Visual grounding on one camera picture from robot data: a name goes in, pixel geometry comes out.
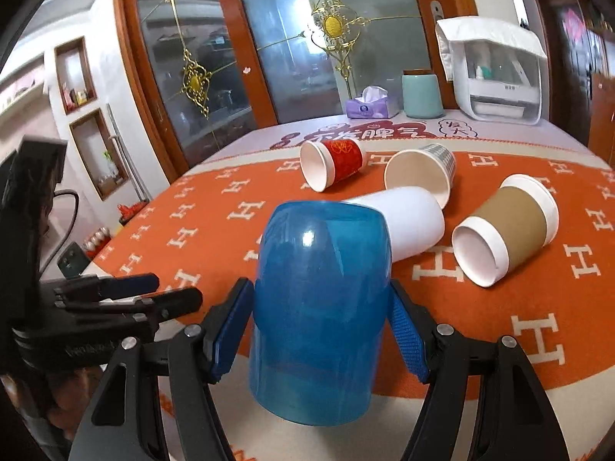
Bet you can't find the blue translucent plastic cup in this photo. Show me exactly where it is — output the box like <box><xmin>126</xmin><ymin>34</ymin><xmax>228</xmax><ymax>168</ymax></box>
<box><xmin>249</xmin><ymin>201</ymin><xmax>392</xmax><ymax>427</ymax></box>

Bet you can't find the brown sleeve paper cup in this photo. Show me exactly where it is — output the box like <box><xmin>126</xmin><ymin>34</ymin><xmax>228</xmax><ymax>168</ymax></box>
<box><xmin>451</xmin><ymin>174</ymin><xmax>560</xmax><ymax>287</ymax></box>

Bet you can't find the white paper cup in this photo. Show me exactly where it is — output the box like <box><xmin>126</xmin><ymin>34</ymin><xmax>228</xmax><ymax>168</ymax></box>
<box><xmin>345</xmin><ymin>186</ymin><xmax>445</xmax><ymax>262</ymax></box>

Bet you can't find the red paper cup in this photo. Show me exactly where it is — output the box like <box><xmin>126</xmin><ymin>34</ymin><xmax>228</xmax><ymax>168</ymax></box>
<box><xmin>299</xmin><ymin>138</ymin><xmax>367</xmax><ymax>192</ymax></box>

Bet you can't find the striped paper cup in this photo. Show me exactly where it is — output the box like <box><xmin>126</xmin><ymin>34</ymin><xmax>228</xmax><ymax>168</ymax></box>
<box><xmin>384</xmin><ymin>143</ymin><xmax>457</xmax><ymax>209</ymax></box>

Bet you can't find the person hand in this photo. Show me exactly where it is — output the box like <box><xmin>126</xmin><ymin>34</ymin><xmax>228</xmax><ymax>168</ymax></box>
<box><xmin>1</xmin><ymin>366</ymin><xmax>103</xmax><ymax>441</ymax></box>

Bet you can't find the wooden glass sliding door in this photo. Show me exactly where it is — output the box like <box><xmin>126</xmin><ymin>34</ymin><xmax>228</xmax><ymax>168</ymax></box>
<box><xmin>114</xmin><ymin>0</ymin><xmax>477</xmax><ymax>180</ymax></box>

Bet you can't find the wooden cabinet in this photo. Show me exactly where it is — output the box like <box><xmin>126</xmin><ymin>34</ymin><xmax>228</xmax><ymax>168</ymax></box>
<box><xmin>588</xmin><ymin>73</ymin><xmax>615</xmax><ymax>167</ymax></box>

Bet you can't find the teal ceramic canister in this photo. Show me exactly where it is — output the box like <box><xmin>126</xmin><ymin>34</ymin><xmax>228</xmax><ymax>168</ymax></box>
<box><xmin>401</xmin><ymin>70</ymin><xmax>444</xmax><ymax>119</ymax></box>

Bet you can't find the purple tissue box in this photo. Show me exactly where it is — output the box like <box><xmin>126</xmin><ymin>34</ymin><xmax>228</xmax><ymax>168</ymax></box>
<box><xmin>345</xmin><ymin>85</ymin><xmax>400</xmax><ymax>120</ymax></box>

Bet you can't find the white countertop appliance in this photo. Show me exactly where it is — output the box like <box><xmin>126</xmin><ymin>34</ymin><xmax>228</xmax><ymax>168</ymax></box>
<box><xmin>435</xmin><ymin>16</ymin><xmax>547</xmax><ymax>125</ymax></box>

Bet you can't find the dark entrance door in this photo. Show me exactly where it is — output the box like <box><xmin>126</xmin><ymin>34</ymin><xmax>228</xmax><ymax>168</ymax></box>
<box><xmin>536</xmin><ymin>0</ymin><xmax>594</xmax><ymax>145</ymax></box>

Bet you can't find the black cable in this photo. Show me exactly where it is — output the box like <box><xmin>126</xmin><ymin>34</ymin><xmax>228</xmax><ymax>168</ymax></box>
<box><xmin>40</xmin><ymin>189</ymin><xmax>80</xmax><ymax>275</ymax></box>

